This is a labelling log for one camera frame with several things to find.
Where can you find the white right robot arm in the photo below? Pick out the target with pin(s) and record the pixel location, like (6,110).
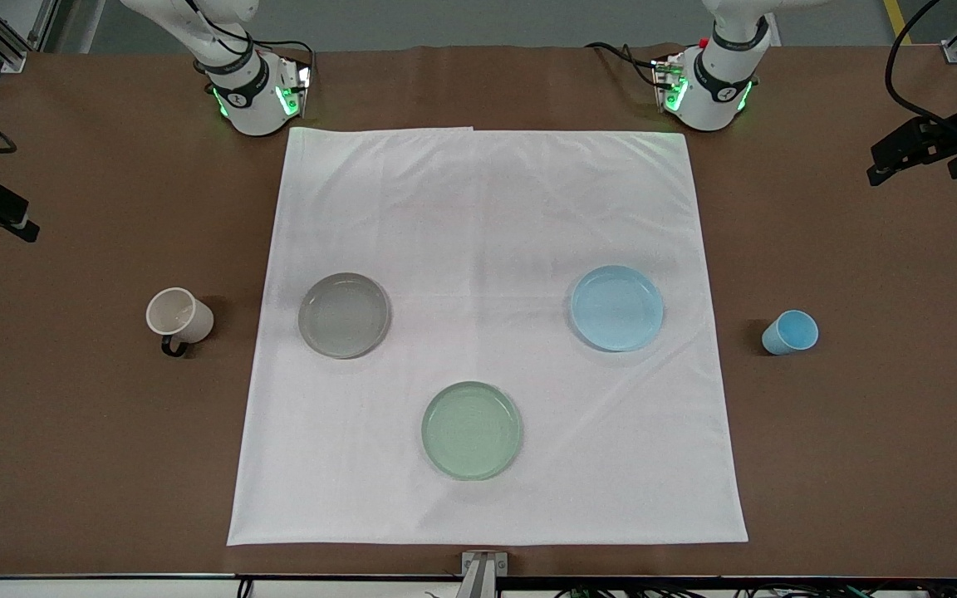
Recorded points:
(252,108)

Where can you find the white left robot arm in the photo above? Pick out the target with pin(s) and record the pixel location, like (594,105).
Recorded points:
(711,101)

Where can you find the metal bracket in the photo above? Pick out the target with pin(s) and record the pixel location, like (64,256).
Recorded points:
(483,569)

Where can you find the silver base connector block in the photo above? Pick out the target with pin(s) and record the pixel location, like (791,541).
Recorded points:
(668,81)
(296,87)

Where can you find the gray plate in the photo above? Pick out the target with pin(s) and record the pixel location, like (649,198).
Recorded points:
(344,316)

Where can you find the white cloth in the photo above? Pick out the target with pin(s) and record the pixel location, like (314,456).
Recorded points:
(487,216)

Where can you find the green plate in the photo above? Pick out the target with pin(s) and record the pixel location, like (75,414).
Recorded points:
(472,430)

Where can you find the blue cup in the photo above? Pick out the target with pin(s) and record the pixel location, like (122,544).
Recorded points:
(790,332)

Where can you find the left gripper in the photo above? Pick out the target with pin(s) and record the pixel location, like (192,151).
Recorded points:
(946,139)

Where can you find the blue plate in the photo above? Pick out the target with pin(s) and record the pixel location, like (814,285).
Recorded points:
(616,307)

